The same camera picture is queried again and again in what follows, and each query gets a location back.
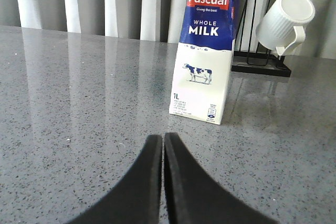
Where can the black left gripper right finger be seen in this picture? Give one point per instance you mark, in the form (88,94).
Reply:
(192,196)

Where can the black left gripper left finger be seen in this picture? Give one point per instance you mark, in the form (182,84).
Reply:
(136,197)

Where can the blue white milk carton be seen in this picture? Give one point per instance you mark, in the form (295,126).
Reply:
(204,60)

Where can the white ribbed mug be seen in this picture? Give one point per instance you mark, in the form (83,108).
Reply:
(283,27)

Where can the black wire mug rack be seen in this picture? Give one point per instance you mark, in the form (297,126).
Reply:
(249,55)

